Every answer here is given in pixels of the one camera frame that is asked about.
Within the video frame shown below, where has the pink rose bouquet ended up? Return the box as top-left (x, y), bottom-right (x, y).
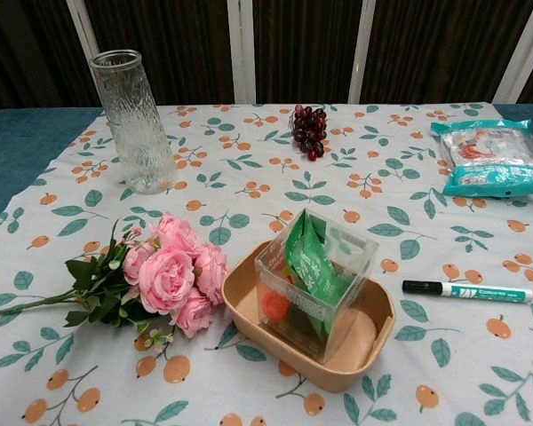
top-left (0, 212), bottom-right (230, 356)

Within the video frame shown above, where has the clear textured glass vase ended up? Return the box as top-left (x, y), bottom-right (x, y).
top-left (87, 49), bottom-right (179, 195)

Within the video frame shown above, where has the fruit and leaf print tablecloth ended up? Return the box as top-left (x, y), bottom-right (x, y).
top-left (0, 101), bottom-right (533, 426)

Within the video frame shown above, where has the green sachet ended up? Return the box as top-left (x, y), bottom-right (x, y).
top-left (283, 210), bottom-right (361, 345)

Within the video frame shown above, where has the orange-red small item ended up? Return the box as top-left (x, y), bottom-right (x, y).
top-left (261, 290), bottom-right (290, 320)

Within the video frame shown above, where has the dark red grape bunch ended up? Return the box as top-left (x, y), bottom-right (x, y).
top-left (290, 104), bottom-right (329, 162)

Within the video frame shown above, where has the clear plastic box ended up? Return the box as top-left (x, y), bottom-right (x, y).
top-left (253, 207), bottom-right (380, 366)

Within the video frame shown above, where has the brown paper tray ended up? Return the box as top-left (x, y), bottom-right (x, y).
top-left (220, 237), bottom-right (396, 394)

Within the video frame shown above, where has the white marker black cap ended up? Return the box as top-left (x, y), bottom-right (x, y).
top-left (402, 279), bottom-right (533, 305)

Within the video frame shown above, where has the teal snack packet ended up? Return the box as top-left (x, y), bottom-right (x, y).
top-left (429, 117), bottom-right (533, 200)

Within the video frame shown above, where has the white frame post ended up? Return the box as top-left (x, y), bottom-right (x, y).
top-left (227, 0), bottom-right (255, 107)
top-left (499, 0), bottom-right (533, 107)
top-left (346, 0), bottom-right (379, 106)
top-left (65, 0), bottom-right (103, 59)

